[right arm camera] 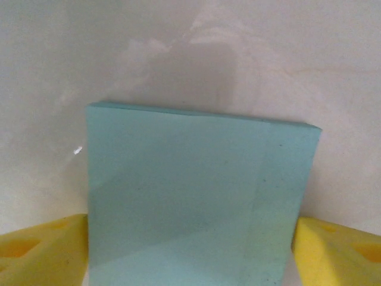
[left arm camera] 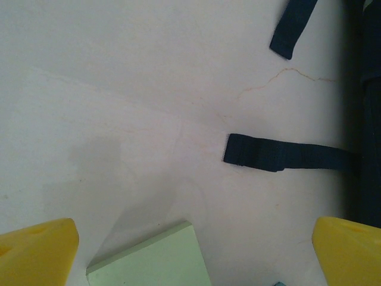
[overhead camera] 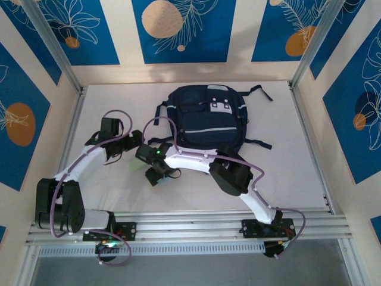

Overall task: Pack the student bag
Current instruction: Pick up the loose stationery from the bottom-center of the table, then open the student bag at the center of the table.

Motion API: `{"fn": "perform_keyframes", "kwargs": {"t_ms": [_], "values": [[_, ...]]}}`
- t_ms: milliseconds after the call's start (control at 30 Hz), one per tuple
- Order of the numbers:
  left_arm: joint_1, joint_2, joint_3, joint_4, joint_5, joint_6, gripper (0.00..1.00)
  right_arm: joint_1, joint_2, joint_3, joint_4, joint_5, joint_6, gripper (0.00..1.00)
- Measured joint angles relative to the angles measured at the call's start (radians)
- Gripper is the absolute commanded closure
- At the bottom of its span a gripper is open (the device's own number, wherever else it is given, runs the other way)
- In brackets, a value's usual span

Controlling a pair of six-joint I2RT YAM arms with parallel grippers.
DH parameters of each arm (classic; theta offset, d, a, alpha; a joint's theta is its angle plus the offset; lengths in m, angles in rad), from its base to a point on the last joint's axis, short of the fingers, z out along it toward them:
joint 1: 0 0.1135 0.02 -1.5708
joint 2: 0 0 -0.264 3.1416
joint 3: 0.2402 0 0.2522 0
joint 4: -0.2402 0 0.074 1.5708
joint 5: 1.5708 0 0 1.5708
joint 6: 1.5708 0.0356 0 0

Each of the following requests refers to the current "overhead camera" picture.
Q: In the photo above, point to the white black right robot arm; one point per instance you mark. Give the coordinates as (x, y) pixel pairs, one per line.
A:
(190, 159)

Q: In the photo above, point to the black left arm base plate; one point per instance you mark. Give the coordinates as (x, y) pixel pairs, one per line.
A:
(129, 231)

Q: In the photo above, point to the navy blue backpack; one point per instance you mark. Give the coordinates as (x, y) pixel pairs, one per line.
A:
(208, 125)

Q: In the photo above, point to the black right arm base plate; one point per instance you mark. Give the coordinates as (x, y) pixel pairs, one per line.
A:
(250, 228)

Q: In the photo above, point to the black base controller box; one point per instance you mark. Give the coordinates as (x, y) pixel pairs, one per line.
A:
(274, 249)
(107, 248)

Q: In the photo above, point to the aluminium corner post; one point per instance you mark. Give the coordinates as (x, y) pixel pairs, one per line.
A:
(315, 38)
(50, 41)

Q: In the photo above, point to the aluminium side rail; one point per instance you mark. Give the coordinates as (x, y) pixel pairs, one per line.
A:
(300, 113)
(73, 119)

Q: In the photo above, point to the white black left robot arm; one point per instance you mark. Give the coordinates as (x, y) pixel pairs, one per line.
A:
(92, 219)

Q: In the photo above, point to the aluminium cross rail frame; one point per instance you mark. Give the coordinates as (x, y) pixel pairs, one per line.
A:
(190, 226)

